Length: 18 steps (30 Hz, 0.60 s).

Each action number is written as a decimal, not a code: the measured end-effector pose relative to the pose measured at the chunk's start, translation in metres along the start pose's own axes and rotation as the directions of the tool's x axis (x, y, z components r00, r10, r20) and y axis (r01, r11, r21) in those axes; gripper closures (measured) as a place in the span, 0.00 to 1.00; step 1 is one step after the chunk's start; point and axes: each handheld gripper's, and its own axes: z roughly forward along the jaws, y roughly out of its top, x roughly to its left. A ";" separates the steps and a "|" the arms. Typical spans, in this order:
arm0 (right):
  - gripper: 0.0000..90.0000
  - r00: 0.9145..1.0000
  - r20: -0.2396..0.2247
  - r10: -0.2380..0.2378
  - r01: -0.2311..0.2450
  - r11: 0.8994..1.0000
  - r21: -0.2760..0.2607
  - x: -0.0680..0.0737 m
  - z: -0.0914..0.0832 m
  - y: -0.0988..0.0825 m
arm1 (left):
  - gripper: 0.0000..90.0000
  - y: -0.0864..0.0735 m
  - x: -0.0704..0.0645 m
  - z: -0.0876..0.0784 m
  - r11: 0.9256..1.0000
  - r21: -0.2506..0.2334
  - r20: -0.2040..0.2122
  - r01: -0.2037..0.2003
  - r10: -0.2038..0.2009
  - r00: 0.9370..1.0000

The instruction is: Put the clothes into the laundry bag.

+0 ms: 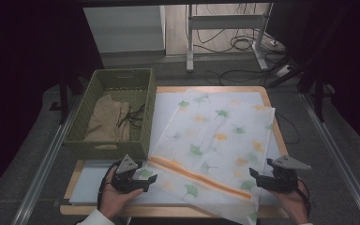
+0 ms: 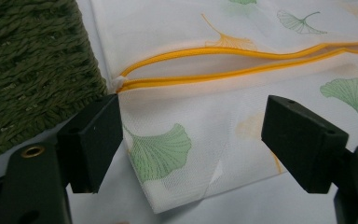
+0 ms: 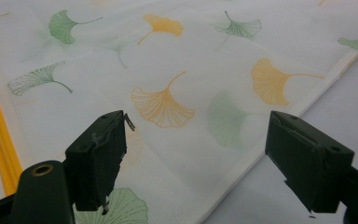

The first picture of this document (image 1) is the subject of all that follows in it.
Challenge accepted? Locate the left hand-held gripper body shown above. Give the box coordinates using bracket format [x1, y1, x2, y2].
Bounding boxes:
[111, 154, 144, 193]

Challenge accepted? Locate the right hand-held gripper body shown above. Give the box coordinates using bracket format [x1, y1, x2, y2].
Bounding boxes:
[266, 155, 312, 193]

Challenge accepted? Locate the leaf print mesh laundry bag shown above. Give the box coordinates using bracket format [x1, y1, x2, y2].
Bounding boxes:
[137, 88, 277, 225]

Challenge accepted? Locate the beige garment with black straps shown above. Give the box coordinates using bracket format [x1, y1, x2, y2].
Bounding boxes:
[83, 94, 146, 143]

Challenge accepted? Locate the green woven basket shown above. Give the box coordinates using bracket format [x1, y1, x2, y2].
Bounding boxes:
[63, 67, 158, 161]

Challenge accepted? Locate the person's right hand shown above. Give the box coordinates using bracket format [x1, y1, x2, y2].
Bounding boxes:
[269, 180, 309, 221]

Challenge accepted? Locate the person's left hand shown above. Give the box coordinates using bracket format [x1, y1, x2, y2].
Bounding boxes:
[98, 168, 144, 218]

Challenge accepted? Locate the wooden work board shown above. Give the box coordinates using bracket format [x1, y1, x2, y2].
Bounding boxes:
[68, 91, 283, 206]

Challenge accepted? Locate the white power strip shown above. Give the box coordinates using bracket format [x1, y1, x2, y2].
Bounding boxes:
[275, 64, 293, 78]

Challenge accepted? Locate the dark curtain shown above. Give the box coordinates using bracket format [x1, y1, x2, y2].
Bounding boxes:
[0, 0, 105, 204]
[265, 0, 360, 158]

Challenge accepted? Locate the white cabinet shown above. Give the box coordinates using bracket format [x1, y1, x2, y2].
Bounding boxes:
[82, 5, 167, 54]

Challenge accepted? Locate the right hand-held gripper black cable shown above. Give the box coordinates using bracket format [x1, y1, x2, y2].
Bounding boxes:
[296, 177, 314, 218]

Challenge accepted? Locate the thin black cable beside table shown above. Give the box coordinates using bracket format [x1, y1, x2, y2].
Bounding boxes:
[275, 110, 301, 145]

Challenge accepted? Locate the aluminium rail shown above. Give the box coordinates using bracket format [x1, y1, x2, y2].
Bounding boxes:
[10, 99, 83, 225]
[299, 93, 360, 225]

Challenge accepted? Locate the black cable bundle on floor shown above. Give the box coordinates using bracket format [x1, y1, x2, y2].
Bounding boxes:
[193, 3, 284, 54]

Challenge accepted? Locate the white metal desk frame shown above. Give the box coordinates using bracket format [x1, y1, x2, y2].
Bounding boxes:
[186, 3, 275, 73]

